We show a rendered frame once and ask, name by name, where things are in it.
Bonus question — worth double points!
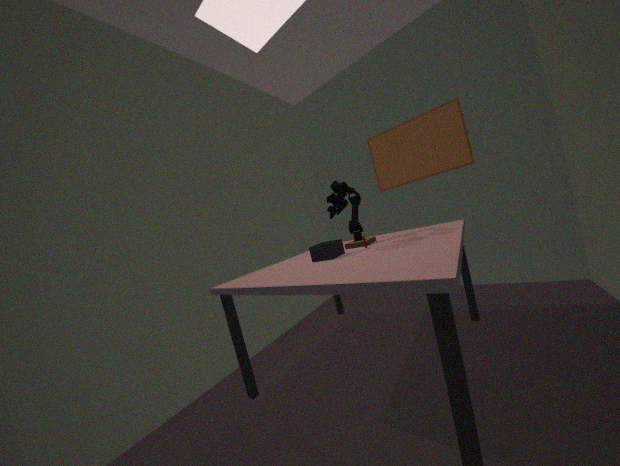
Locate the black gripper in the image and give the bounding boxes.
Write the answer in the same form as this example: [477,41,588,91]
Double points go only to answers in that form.
[327,195,348,219]

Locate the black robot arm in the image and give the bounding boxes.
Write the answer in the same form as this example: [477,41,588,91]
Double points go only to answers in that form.
[327,181,363,242]

